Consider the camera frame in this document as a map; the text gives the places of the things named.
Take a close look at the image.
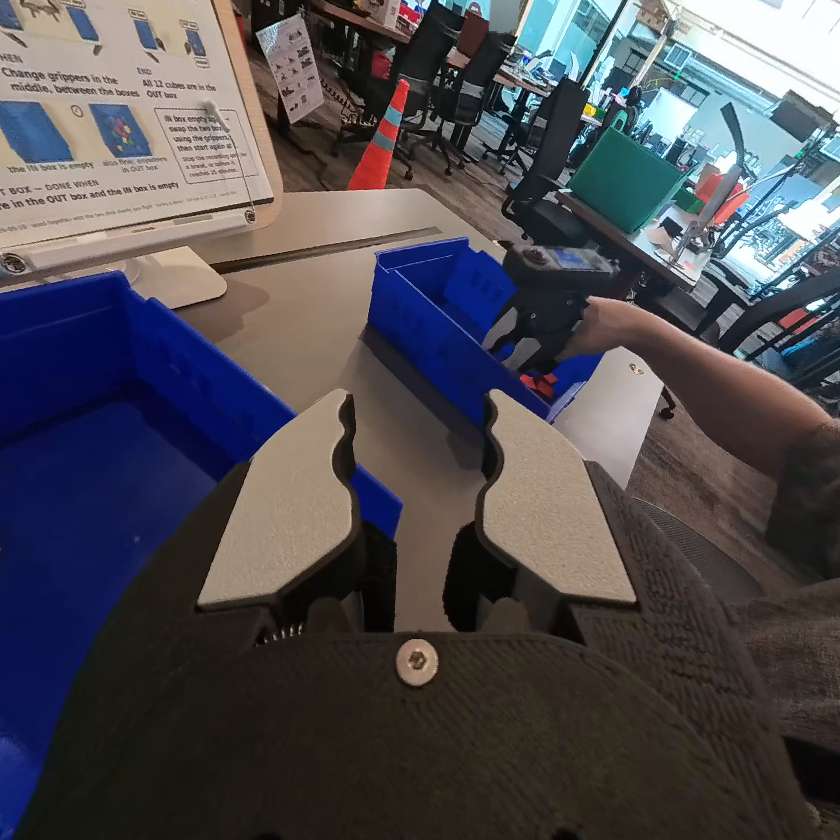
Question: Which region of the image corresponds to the printed instruction sheet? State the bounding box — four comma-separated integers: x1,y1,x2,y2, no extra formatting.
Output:
0,0,274,250

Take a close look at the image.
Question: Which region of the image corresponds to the white board stand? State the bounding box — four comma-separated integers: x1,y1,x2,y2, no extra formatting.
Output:
0,246,227,311

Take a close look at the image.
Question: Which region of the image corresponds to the person's right hand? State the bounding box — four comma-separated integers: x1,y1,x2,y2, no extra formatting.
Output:
558,295,652,362

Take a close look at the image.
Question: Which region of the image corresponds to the wooden table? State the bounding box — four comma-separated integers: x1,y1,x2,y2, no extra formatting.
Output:
305,0,559,93

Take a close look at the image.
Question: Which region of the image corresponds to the person's right forearm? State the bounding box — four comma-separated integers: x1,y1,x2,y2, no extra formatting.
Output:
640,307,834,483

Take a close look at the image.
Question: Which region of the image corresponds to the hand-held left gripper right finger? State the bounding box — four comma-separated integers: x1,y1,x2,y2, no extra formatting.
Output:
474,389,637,606

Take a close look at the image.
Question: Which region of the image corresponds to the orange striped traffic cone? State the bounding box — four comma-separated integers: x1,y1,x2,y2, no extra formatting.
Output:
346,79,412,191

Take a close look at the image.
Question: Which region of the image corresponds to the grey desk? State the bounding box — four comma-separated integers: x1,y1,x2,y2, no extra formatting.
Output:
0,189,665,634

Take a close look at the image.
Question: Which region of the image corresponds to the green storage box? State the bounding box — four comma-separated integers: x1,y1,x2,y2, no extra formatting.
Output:
567,125,688,235

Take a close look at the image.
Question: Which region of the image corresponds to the hanging laminated card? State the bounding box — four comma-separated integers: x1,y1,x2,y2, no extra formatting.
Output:
256,13,326,126

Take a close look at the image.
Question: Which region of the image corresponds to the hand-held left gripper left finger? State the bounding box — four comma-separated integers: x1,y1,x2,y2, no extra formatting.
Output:
196,388,367,608

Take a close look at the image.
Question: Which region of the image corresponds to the red plastic bin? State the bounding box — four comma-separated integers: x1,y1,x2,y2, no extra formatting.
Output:
696,172,749,225

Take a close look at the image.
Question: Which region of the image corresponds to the blue plastic bin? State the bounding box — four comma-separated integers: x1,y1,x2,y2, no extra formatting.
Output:
0,270,403,840
366,238,605,434

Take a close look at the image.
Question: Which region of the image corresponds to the black office chair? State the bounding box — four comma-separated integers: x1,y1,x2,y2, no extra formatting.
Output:
718,266,840,395
394,0,463,181
453,29,516,175
502,75,592,247

